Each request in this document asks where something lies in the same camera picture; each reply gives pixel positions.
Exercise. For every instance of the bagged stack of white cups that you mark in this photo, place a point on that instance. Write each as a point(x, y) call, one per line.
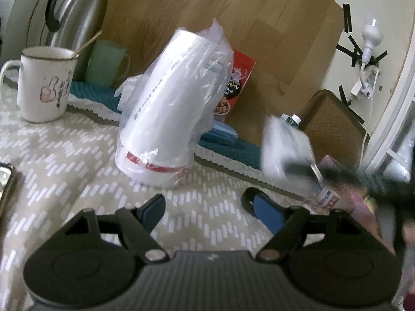
point(162, 120)

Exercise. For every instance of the white power adapter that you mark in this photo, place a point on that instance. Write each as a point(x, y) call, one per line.
point(364, 86)

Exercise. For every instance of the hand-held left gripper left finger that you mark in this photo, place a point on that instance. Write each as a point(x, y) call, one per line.
point(152, 212)

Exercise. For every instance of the red snack box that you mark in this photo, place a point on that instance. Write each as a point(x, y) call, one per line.
point(241, 68)

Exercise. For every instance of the blue plastic packet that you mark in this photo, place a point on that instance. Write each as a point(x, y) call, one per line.
point(222, 134)

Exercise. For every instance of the tin can of nuts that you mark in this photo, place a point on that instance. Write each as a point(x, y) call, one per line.
point(326, 199)

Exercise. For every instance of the crossed black tape strips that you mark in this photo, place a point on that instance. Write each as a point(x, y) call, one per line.
point(355, 53)

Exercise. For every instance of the wooden board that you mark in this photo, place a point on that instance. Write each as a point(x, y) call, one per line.
point(259, 39)

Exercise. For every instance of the smartphone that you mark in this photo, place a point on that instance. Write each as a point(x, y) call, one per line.
point(5, 181)

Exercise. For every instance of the translucent green plastic cup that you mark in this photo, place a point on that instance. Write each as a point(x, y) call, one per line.
point(103, 64)

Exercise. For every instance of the black tape strip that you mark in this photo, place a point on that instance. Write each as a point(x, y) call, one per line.
point(356, 113)
point(342, 94)
point(347, 17)

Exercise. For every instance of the stainless steel thermos jug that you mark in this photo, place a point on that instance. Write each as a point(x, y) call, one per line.
point(81, 13)

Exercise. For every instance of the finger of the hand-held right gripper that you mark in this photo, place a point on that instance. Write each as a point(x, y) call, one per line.
point(301, 169)

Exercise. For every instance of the green drink carton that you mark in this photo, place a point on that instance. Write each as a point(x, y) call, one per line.
point(293, 120)

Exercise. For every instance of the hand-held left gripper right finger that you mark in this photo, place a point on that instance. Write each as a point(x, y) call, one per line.
point(269, 213)

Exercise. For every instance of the pink cardboard box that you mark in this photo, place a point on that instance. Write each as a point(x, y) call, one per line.
point(360, 210)

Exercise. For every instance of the metal spoon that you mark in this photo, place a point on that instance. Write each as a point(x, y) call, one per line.
point(87, 42)

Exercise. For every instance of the white enamel mug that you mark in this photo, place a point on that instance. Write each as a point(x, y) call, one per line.
point(39, 87)

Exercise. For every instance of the brown chair back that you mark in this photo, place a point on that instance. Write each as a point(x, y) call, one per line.
point(330, 126)

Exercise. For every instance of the beige patterned tablecloth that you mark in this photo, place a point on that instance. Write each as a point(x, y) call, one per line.
point(81, 168)

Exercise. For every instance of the teal textured mat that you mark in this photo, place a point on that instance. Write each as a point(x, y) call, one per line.
point(87, 92)

